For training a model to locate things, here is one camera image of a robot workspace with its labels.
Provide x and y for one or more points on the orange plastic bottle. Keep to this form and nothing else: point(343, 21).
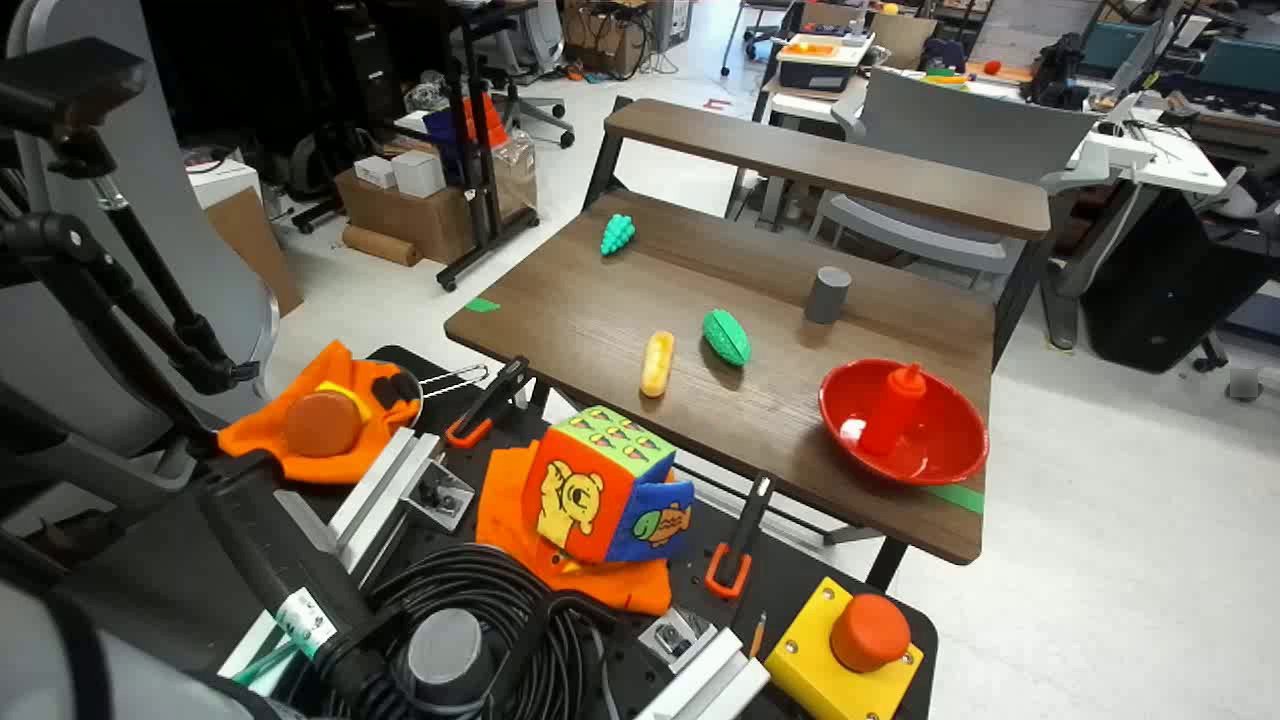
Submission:
point(907, 386)

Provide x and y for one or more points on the red plastic bowl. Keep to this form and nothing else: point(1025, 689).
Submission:
point(940, 451)

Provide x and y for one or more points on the yellow toy corn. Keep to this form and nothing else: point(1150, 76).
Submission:
point(656, 367)

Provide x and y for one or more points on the dark wooden table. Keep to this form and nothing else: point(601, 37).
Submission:
point(601, 315)

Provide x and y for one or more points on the dark green toy vegetable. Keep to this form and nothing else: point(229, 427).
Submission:
point(727, 337)

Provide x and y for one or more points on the teal green toy vegetable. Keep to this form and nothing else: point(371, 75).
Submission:
point(617, 232)

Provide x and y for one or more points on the colourful soft toy cube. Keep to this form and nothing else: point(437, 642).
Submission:
point(586, 501)

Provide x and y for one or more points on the black orange bar clamp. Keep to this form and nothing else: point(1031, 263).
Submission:
point(737, 541)
point(490, 402)

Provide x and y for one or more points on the small green tape piece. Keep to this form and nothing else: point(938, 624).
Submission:
point(480, 307)

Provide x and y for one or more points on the grey cylinder block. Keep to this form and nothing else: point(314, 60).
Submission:
point(825, 297)

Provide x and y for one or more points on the printed marker card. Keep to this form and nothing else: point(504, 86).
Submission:
point(437, 496)
point(676, 638)

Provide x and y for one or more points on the black base board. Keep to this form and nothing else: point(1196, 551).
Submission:
point(787, 572)

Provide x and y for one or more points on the brown cardboard box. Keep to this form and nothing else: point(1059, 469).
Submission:
point(427, 221)

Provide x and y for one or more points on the black metal stand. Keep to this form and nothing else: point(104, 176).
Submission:
point(476, 161)

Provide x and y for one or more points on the raised wooden shelf board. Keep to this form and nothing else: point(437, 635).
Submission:
point(825, 161)

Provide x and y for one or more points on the cardboard tube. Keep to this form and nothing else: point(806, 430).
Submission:
point(380, 244)

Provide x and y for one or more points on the white small boxes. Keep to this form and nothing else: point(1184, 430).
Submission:
point(405, 173)

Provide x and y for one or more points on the long green tape strip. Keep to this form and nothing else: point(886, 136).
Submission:
point(961, 496)

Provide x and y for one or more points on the red emergency stop button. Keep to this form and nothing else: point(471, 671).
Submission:
point(871, 630)

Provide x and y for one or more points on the grey round knob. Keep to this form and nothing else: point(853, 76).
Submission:
point(446, 658)

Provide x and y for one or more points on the yellow emergency stop box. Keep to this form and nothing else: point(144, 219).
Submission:
point(815, 673)

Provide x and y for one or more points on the orange plush cloth toy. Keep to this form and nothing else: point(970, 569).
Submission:
point(260, 427)

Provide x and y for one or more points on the grey chair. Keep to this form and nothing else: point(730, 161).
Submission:
point(961, 132)

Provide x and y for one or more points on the leaning cardboard panel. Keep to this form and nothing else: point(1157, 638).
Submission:
point(253, 242)

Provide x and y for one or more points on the black bin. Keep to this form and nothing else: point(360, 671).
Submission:
point(1161, 286)

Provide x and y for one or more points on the grey rounded panel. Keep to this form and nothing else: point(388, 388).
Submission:
point(162, 122)

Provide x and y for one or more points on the aluminium extrusion rail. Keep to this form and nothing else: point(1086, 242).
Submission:
point(714, 681)
point(380, 493)

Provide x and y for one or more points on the black camera tripod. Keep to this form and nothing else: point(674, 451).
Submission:
point(83, 267)

